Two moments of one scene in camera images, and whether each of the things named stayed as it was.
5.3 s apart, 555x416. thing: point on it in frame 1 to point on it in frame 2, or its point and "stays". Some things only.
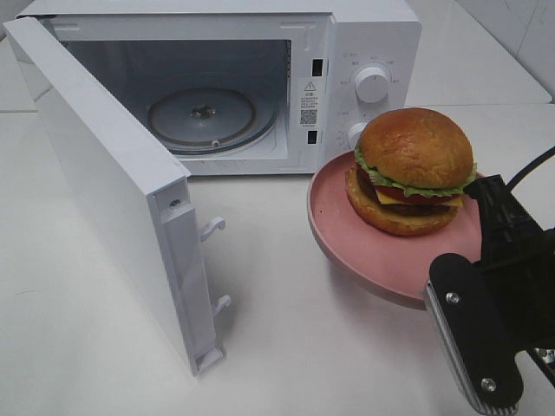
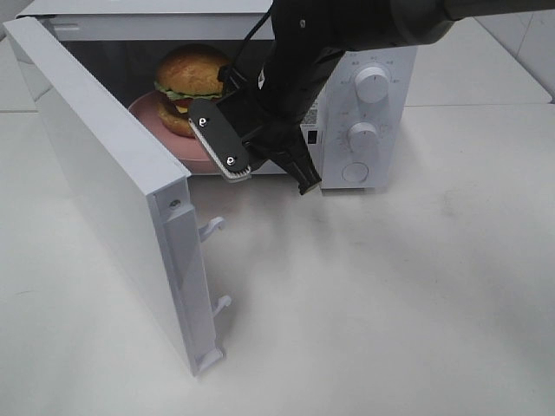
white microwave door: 144,194 stays
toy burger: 412,168 to 186,74
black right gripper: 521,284 to 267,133
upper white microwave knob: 371,85 stays
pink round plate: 393,268 to 190,152
